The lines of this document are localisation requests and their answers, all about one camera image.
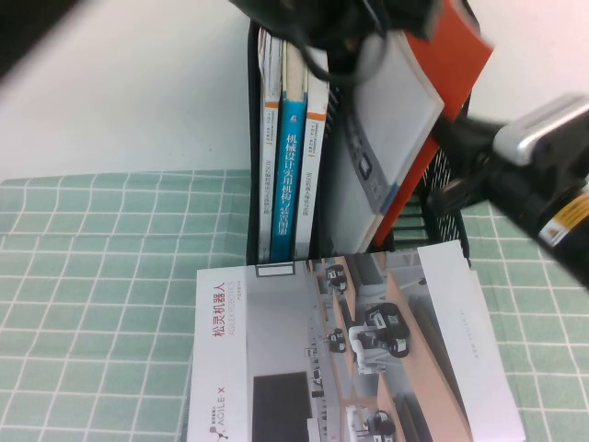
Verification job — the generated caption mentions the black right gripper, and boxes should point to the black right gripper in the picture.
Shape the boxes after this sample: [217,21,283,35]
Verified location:
[432,113,589,294]

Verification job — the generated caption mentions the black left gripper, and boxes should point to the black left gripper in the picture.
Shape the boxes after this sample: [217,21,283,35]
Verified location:
[227,0,446,61]

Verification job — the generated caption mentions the Leador brochure orange back cover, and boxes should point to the Leador brochure orange back cover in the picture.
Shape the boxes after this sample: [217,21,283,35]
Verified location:
[372,0,496,248]

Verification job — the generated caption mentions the thick white book orange band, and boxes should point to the thick white book orange band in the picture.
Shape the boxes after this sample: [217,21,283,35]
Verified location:
[294,48,331,259]

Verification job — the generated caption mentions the black perforated plastic book holder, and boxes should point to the black perforated plastic book holder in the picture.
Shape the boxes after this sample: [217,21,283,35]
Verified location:
[246,17,475,271]

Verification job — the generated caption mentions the blue spine book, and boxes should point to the blue spine book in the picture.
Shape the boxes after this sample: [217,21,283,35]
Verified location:
[270,41,309,262]

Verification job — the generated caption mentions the thin white book orange band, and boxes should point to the thin white book orange band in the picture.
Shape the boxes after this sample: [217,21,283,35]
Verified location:
[257,27,284,263]

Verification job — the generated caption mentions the grey white robot brochure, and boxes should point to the grey white robot brochure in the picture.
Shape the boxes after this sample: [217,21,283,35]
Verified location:
[321,31,446,253]

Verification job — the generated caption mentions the plain white paper booklet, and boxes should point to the plain white paper booklet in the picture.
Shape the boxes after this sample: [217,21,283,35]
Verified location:
[467,269,529,442]

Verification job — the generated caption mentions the AgileX robot photo brochure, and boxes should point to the AgileX robot photo brochure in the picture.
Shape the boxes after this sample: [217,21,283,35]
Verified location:
[186,238,524,442]

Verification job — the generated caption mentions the green white checked tablecloth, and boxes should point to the green white checked tablecloth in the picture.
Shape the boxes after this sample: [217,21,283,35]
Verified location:
[0,168,589,442]

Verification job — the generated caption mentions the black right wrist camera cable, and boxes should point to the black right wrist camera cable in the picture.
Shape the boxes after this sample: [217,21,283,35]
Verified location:
[426,177,484,211]

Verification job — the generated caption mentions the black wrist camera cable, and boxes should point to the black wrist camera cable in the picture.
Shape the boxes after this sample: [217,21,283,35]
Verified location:
[287,27,392,88]
[426,177,484,211]

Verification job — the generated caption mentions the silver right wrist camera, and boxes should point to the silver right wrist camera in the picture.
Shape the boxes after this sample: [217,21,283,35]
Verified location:
[492,93,589,168]

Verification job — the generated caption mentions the black left wrist camera cable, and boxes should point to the black left wrist camera cable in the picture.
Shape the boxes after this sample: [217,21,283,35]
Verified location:
[287,27,392,88]

